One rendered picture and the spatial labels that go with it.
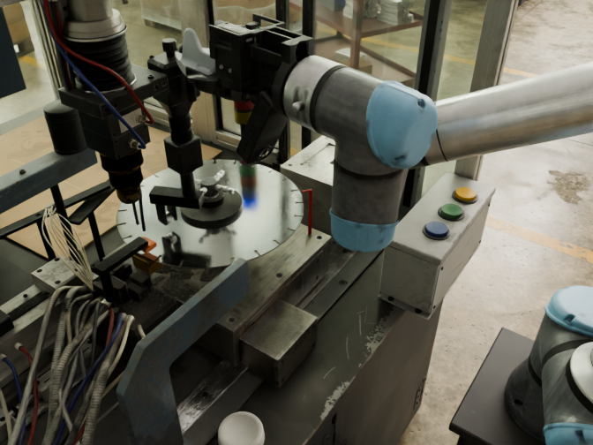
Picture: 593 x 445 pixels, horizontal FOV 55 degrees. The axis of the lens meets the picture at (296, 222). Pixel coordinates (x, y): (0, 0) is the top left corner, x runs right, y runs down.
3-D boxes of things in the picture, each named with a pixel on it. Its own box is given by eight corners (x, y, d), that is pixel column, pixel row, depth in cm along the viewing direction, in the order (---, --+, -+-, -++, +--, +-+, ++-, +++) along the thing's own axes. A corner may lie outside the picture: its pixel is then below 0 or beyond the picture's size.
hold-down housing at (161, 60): (190, 157, 92) (174, 31, 80) (209, 168, 89) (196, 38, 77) (162, 170, 89) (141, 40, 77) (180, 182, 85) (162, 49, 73)
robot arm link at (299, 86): (352, 121, 65) (303, 145, 60) (322, 109, 67) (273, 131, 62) (357, 56, 60) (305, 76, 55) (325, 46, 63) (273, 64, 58)
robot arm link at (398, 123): (391, 192, 55) (401, 110, 50) (307, 152, 61) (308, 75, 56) (436, 162, 59) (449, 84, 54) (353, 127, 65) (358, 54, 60)
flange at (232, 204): (171, 222, 98) (169, 210, 96) (190, 187, 107) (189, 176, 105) (235, 227, 97) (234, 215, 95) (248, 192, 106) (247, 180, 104)
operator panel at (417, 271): (435, 227, 130) (446, 170, 121) (482, 244, 125) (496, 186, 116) (377, 297, 112) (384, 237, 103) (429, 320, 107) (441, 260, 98)
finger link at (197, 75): (204, 57, 72) (255, 75, 68) (205, 71, 73) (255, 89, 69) (176, 68, 69) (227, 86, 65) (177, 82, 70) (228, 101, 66)
